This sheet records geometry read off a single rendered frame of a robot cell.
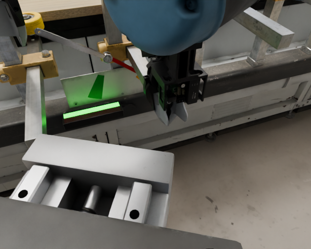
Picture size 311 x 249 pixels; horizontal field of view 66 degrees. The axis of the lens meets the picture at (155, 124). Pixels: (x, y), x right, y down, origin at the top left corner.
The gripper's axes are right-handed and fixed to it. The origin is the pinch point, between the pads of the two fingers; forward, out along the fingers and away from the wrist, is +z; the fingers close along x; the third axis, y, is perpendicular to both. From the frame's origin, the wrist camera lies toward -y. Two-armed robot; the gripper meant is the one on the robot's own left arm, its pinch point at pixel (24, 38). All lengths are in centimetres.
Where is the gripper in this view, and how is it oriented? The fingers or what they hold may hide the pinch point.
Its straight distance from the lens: 57.7
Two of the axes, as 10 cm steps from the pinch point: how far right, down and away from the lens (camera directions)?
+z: 0.0, 7.0, 7.1
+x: 6.4, 5.5, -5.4
